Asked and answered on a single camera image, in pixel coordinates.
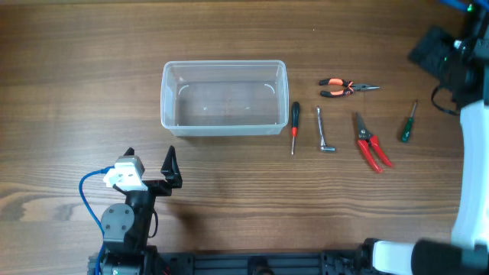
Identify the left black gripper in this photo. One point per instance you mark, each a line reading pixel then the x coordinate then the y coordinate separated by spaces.
pixel 171 170

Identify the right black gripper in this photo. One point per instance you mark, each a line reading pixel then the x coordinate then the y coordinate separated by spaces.
pixel 433 44

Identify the clear plastic container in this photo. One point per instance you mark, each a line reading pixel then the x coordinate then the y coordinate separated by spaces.
pixel 210 98

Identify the orange black needle-nose pliers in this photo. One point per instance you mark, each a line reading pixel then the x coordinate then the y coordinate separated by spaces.
pixel 337 88

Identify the green handled screwdriver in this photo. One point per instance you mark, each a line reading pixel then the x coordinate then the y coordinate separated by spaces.
pixel 405 136

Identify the red handled snips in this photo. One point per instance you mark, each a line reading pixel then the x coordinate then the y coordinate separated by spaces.
pixel 367 142

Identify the silver L-shaped socket wrench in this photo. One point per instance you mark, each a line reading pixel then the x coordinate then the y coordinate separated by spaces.
pixel 323 146

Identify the black red screwdriver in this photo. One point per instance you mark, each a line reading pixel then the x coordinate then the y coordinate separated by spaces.
pixel 295 117

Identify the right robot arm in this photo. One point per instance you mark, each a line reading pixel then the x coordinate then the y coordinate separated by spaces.
pixel 467 252

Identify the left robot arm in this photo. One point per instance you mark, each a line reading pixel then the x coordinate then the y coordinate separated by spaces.
pixel 126 226

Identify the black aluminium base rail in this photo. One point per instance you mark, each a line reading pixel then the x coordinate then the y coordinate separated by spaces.
pixel 319 263

